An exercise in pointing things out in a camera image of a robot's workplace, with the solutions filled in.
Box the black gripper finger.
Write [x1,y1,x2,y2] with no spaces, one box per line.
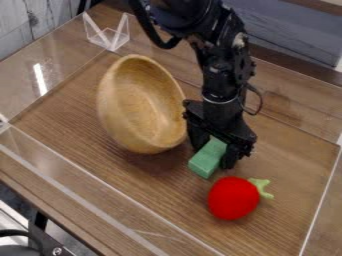
[219,141,253,169]
[187,123,211,152]

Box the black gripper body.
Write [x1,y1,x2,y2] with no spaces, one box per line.
[183,94,256,144]

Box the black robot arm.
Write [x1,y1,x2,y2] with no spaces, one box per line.
[128,0,258,169]

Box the brown wooden bowl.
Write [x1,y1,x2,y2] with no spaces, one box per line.
[96,54,185,154]

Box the black table leg bracket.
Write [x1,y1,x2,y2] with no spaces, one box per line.
[28,211,76,256]

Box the clear acrylic corner bracket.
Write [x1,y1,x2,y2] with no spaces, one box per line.
[81,12,129,52]

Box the black cable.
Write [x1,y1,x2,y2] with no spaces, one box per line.
[0,227,29,238]

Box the green rectangular block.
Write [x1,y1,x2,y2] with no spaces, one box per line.
[188,137,227,179]

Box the red plush strawberry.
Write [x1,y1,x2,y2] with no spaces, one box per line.
[207,176,274,220]

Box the clear acrylic tray wall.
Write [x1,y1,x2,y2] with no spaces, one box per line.
[0,115,224,256]

